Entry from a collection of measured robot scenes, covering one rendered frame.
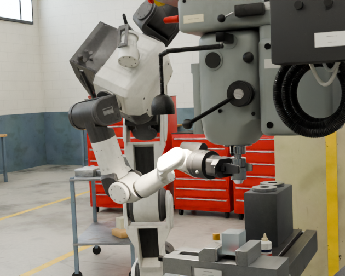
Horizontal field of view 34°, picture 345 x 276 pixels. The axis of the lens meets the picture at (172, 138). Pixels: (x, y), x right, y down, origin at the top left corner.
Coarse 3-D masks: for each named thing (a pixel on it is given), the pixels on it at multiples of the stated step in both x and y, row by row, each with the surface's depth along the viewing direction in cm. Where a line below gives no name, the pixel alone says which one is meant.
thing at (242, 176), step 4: (236, 164) 164; (240, 164) 164; (244, 164) 165; (240, 168) 164; (244, 168) 165; (240, 172) 164; (244, 172) 165; (232, 176) 165; (236, 176) 164; (240, 176) 164; (244, 176) 165
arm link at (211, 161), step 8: (200, 152) 175; (208, 152) 174; (216, 152) 176; (200, 160) 172; (208, 160) 170; (216, 160) 166; (224, 160) 167; (200, 168) 172; (208, 168) 170; (216, 168) 165; (200, 176) 175; (208, 176) 174; (216, 176) 166; (224, 176) 167
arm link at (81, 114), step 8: (80, 104) 194; (88, 104) 190; (72, 112) 194; (80, 112) 191; (88, 112) 188; (72, 120) 195; (80, 120) 192; (88, 120) 190; (80, 128) 197; (88, 128) 191; (96, 128) 190; (104, 128) 190; (112, 128) 193; (96, 136) 190; (104, 136) 191; (112, 136) 192
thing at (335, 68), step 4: (312, 64) 129; (324, 64) 127; (336, 64) 125; (312, 68) 129; (328, 68) 126; (332, 68) 125; (336, 68) 126; (316, 72) 129; (336, 72) 127; (316, 76) 129; (332, 76) 127; (320, 80) 129; (332, 80) 128; (320, 84) 129; (324, 84) 129; (328, 84) 128
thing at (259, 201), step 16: (256, 192) 200; (272, 192) 199; (288, 192) 210; (256, 208) 199; (272, 208) 197; (288, 208) 210; (256, 224) 200; (272, 224) 197; (288, 224) 210; (272, 240) 198
